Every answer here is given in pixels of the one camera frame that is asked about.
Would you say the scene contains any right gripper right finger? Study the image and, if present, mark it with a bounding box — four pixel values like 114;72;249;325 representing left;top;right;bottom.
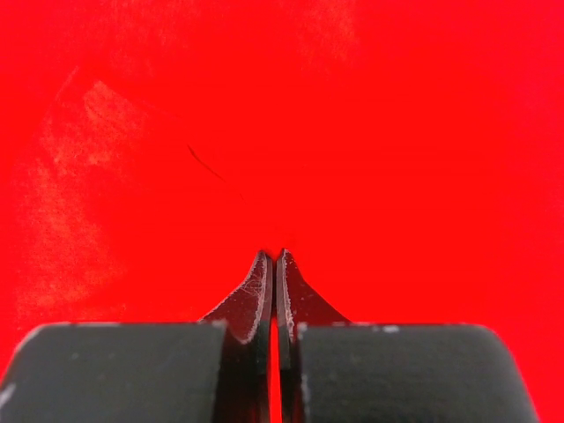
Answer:
275;249;352;345

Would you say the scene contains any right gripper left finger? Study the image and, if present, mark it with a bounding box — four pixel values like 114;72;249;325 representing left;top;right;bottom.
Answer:
200;251;272;345

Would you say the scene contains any bright red t shirt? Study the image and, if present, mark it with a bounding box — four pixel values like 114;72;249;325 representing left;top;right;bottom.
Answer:
1;1;563;422

